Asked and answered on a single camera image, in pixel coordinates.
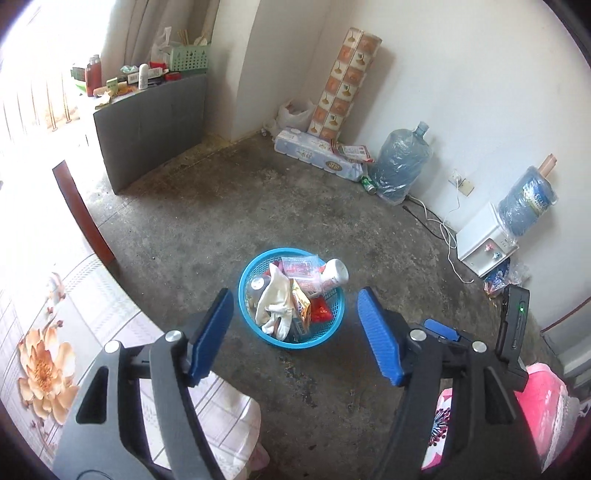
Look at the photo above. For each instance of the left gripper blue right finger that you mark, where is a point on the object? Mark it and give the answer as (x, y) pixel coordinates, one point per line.
(385, 332)

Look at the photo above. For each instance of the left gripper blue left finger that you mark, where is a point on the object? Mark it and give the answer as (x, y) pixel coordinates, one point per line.
(204, 342)

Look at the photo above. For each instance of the red plastic bag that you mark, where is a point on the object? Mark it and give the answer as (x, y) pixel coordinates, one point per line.
(320, 310)

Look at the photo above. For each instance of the white cloth glove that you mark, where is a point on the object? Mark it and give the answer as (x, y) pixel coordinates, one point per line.
(276, 310)

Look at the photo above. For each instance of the white AD milk bottle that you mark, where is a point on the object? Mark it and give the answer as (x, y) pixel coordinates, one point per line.
(333, 274)

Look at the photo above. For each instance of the yellow snack wrapper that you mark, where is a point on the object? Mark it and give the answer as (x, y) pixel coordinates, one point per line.
(302, 304)

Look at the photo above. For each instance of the clear pink plastic bag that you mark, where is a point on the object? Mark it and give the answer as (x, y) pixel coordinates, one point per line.
(306, 270)

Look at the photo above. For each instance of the clear plastic dome lid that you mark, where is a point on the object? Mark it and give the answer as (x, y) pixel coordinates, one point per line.
(254, 290)

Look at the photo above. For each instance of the blue plastic trash basket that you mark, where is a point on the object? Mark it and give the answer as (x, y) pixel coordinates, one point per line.
(296, 339)

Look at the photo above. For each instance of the white water dispenser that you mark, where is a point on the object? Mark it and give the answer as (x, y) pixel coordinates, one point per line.
(484, 243)

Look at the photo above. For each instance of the green drink can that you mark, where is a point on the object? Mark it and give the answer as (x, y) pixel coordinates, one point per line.
(369, 186)

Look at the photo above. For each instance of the floral plastic tablecloth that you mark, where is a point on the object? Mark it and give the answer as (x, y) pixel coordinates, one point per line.
(73, 316)

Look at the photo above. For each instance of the water jug on dispenser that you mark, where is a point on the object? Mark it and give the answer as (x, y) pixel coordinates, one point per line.
(526, 202)

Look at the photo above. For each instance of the large blue water jug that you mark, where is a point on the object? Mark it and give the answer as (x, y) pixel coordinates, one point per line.
(400, 162)

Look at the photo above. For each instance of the white tissue roll pack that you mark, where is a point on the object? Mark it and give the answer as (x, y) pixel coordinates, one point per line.
(316, 152)

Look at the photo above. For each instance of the dark grey cabinet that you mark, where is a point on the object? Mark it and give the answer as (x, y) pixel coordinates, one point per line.
(146, 129)

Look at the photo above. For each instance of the white lotion bottle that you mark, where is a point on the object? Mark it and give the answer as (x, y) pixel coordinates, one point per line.
(143, 76)

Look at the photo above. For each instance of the rolled patterned floor mat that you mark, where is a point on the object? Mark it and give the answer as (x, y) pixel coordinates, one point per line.
(349, 71)

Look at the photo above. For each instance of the green plastic basket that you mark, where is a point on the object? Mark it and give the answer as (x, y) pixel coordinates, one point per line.
(188, 58)

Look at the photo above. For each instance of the red thermos bottle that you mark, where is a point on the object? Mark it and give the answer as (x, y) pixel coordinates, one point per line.
(93, 75)

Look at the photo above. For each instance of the beige curtain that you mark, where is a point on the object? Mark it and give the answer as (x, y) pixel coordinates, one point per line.
(135, 26)

